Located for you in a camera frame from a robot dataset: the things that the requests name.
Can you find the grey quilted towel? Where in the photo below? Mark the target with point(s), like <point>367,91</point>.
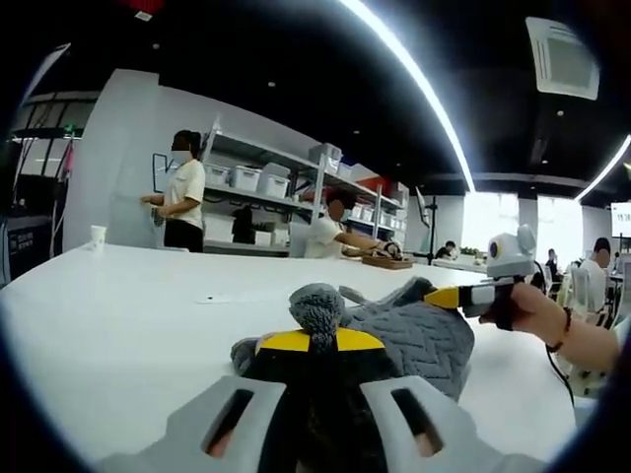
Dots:
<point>409,335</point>

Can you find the person's right hand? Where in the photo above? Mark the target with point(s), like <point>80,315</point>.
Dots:
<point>537,310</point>

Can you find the white chair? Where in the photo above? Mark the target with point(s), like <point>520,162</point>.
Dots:
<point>581,290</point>

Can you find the black tripod stand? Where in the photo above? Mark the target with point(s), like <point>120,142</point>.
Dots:
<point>434,222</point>

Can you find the brown wooden tray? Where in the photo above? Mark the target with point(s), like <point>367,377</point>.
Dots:
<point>389,263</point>

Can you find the short ceiling light strip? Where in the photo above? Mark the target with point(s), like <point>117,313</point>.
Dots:
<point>606,167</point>

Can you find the grey metal shelf rack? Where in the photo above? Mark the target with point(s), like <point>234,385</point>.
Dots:
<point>321,207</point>

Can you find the long curved ceiling light strip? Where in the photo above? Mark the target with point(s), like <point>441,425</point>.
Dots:
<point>429,88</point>

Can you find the white carton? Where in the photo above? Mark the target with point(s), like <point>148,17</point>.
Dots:
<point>219,229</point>

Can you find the white ceiling air vent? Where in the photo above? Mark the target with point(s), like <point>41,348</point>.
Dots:
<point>562,59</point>

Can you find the white paper cup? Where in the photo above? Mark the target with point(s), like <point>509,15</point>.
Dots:
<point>98,241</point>

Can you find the black bag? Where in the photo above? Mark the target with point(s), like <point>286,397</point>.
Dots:
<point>242,224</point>

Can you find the black equipment case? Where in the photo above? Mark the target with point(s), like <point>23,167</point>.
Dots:
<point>34,246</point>

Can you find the red hanging cloth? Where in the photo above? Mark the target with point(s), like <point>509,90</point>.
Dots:
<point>69,157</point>

